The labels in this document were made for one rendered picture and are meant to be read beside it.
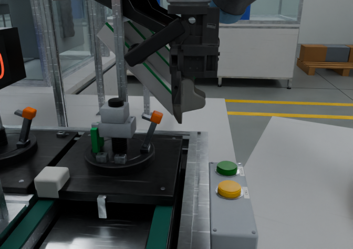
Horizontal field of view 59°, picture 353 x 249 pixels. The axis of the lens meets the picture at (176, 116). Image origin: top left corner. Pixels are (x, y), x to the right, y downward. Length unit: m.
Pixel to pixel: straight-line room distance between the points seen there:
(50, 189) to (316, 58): 5.86
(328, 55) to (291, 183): 5.53
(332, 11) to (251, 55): 5.27
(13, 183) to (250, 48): 4.16
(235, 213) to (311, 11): 9.03
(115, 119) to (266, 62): 4.12
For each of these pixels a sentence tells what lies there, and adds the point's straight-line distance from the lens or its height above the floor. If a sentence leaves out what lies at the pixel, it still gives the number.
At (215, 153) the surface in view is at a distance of 0.90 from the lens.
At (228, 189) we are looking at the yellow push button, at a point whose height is 0.97.
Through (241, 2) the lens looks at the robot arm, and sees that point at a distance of 0.63.
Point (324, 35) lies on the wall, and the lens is 9.63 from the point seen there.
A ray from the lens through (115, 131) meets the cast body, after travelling 0.60.
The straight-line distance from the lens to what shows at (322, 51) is 6.22.
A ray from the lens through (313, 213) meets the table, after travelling 0.74.
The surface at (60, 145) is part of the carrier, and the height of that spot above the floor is 0.97.
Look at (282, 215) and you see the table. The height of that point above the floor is 0.86.
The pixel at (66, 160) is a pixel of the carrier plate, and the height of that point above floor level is 0.97.
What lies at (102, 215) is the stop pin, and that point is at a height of 0.93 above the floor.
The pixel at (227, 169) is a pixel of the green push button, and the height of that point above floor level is 0.97.
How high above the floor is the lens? 1.28
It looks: 22 degrees down
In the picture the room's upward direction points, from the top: straight up
